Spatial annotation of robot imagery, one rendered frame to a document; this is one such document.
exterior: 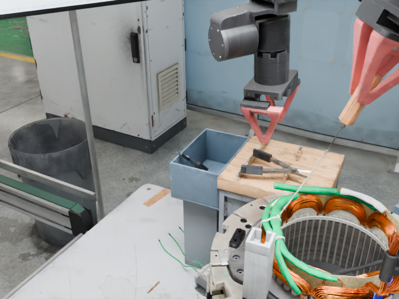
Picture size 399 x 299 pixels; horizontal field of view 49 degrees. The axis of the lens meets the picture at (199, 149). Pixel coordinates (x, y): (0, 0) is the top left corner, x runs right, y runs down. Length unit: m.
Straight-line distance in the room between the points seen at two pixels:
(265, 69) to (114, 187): 2.11
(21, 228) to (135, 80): 1.11
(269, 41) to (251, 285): 0.36
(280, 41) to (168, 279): 0.58
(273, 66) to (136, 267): 0.58
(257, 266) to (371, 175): 2.50
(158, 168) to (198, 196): 2.02
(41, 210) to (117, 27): 1.66
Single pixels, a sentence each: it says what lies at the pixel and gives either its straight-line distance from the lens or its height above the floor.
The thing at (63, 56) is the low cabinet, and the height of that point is 0.59.
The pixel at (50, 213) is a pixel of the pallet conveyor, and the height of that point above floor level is 0.72.
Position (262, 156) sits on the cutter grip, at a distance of 0.86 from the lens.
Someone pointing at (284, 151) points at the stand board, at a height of 1.06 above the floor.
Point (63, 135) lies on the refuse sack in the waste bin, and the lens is 2.38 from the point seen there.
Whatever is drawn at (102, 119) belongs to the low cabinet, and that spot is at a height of 0.18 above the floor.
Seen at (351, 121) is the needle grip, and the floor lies 1.31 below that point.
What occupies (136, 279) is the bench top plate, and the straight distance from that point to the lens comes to 1.04.
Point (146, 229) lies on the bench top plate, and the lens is 1.16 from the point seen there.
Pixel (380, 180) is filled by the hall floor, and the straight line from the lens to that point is 2.96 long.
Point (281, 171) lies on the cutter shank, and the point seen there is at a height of 1.09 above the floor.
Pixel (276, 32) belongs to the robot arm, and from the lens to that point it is 0.70.
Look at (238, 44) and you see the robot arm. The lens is 0.67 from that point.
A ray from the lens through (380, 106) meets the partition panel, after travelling 2.95.
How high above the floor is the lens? 1.52
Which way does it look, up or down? 29 degrees down
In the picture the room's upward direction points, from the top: straight up
